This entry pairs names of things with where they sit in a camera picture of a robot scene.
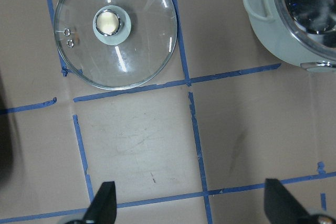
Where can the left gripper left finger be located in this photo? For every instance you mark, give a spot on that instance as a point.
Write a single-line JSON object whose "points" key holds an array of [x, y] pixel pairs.
{"points": [[103, 208]]}

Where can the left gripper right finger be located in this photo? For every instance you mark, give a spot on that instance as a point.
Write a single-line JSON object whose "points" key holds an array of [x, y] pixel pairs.
{"points": [[280, 206]]}

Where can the glass pot lid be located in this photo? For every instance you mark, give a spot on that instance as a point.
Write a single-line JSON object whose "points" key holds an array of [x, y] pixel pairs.
{"points": [[115, 44]]}

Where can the pale green electric pot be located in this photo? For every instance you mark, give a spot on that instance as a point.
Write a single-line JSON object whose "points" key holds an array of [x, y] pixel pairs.
{"points": [[298, 32]]}

